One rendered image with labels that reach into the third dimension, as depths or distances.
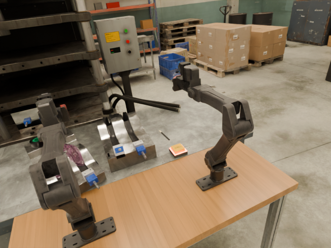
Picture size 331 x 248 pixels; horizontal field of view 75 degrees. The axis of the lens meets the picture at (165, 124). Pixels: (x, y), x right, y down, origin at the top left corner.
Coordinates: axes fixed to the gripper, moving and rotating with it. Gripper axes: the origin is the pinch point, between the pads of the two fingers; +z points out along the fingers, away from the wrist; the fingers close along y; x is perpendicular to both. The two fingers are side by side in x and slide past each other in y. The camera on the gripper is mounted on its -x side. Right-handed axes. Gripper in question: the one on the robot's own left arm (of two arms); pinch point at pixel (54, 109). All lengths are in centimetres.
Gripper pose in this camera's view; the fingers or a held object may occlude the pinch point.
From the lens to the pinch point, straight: 108.2
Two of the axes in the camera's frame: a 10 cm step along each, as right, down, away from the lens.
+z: -4.1, -3.9, 8.3
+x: 1.2, 8.8, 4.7
